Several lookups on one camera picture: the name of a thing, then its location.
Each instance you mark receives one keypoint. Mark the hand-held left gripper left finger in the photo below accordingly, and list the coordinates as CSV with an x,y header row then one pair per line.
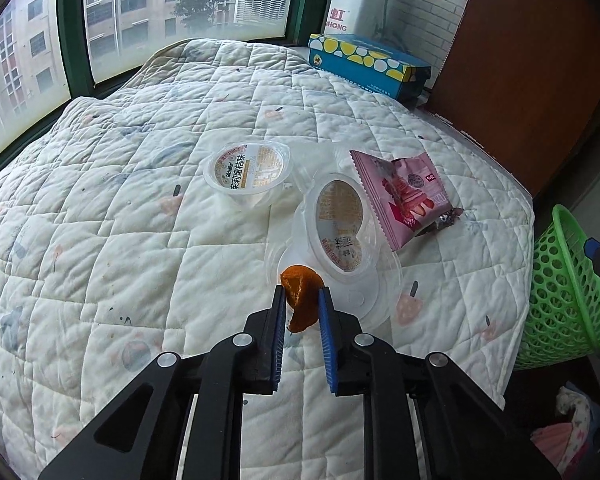
x,y
279,340

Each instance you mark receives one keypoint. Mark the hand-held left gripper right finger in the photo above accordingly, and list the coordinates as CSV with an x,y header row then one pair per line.
x,y
327,345

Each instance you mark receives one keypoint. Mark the orange peel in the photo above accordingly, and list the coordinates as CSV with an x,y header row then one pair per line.
x,y
302,300

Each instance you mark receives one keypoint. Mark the green plastic mesh basket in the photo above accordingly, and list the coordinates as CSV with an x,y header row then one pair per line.
x,y
555,285

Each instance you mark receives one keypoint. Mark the clear plastic packaging tray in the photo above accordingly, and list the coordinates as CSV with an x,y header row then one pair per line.
x,y
365,295

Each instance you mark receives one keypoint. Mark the clear jelly cup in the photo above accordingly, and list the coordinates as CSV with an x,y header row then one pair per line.
x,y
250,165
337,210

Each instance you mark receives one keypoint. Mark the pink snack wrapper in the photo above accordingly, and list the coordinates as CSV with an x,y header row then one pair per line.
x,y
405,190

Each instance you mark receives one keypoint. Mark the pink patterned cloth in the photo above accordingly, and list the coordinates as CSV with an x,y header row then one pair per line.
x,y
570,430

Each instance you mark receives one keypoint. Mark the white quilted blanket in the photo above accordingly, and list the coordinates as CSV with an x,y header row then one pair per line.
x,y
105,210

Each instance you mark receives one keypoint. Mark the brown wooden cabinet panel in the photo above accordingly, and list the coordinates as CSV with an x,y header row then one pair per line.
x,y
520,60

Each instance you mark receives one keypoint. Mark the blue yellow tissue box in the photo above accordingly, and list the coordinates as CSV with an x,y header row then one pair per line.
x,y
360,57

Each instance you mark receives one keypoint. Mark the green window frame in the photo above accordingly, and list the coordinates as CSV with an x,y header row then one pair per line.
x,y
72,35

